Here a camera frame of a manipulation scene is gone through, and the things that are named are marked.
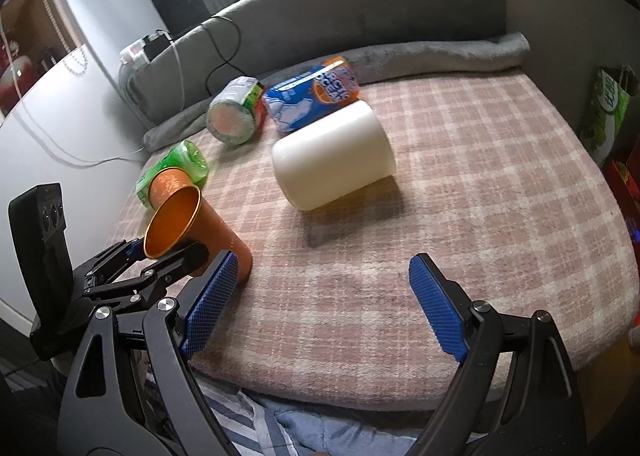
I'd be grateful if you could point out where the black charger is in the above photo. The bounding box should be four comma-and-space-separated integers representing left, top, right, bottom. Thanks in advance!
144, 33, 174, 60

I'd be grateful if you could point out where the white cable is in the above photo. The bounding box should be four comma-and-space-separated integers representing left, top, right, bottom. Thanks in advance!
0, 42, 188, 167

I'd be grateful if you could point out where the grey side board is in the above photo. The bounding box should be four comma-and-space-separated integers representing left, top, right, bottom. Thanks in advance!
501, 0, 628, 137

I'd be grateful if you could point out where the striped cloth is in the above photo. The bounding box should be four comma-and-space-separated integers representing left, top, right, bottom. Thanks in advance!
197, 378, 283, 456

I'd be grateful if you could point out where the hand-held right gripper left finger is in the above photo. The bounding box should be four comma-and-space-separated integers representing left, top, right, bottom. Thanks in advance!
57, 251, 240, 456

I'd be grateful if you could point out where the white power strip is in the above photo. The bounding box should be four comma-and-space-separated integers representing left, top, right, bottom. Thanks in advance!
119, 36, 173, 65

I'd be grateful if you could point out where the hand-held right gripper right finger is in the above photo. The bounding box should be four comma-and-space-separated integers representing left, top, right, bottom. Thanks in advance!
407, 252, 587, 456

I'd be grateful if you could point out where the green printed box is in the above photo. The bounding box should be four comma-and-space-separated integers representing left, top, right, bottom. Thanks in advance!
579, 66, 635, 167

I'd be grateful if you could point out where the white plastic cup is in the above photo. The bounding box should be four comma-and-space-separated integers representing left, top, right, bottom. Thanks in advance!
271, 100, 398, 212

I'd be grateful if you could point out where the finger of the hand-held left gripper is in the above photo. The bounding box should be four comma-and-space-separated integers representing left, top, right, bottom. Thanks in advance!
74, 238, 147, 289
82, 242, 211, 311

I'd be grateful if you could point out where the rolled grey blanket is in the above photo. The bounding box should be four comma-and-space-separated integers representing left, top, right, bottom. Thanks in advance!
142, 32, 531, 153

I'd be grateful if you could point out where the green and red noodle cup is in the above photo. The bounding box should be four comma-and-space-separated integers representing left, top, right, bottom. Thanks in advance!
206, 76, 269, 146

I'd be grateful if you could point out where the white bead string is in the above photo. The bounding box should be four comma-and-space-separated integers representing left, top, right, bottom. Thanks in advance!
34, 0, 90, 79

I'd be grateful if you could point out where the red box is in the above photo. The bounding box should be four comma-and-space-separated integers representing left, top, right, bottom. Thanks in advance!
601, 136, 640, 231

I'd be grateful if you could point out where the blue cloth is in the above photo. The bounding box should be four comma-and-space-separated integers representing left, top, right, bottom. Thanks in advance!
274, 397, 486, 456

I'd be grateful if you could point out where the orange metal cup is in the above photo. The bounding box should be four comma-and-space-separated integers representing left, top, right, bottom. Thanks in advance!
143, 185, 254, 287

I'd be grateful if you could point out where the blue and orange snack packet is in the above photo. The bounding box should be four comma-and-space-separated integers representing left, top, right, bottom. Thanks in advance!
262, 56, 362, 133

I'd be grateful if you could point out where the grey padded headboard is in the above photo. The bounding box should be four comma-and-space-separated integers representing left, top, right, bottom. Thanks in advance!
119, 0, 507, 125

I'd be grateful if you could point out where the pink plaid blanket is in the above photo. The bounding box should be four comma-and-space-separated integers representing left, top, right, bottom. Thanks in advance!
102, 68, 636, 409

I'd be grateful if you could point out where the green plastic bottle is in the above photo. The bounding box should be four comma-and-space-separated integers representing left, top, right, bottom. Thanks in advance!
135, 140, 210, 209

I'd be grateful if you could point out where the black cable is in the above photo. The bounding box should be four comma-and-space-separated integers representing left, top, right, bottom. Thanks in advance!
167, 16, 251, 97

